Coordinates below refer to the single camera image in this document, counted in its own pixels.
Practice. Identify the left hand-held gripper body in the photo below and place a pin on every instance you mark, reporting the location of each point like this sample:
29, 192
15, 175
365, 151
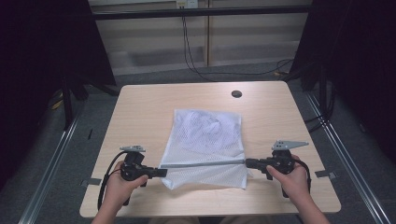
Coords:
134, 165

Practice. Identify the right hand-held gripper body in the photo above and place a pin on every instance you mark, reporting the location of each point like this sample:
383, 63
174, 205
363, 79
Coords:
281, 161

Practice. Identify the white mesh laundry bag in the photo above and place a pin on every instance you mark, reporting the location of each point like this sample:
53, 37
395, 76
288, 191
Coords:
205, 140

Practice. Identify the person's right hand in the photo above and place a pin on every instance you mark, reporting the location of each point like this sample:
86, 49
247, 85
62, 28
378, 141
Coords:
295, 186

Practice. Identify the person's left hand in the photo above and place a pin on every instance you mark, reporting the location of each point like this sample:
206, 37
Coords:
118, 193

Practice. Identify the grey tape strip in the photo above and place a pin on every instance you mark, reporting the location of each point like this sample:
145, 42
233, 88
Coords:
91, 182
325, 174

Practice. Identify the black metal stand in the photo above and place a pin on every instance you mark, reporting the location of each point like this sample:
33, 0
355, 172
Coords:
323, 93
67, 105

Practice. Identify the black curtain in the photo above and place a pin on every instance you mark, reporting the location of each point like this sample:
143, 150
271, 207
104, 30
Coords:
358, 62
37, 62

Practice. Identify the black horizontal bar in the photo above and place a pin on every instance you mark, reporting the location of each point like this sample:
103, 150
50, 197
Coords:
202, 12

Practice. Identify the metal floor rail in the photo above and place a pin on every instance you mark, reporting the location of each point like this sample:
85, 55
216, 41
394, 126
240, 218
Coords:
351, 174
46, 174

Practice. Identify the white wall socket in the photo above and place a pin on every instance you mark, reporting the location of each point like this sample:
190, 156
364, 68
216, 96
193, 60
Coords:
186, 3

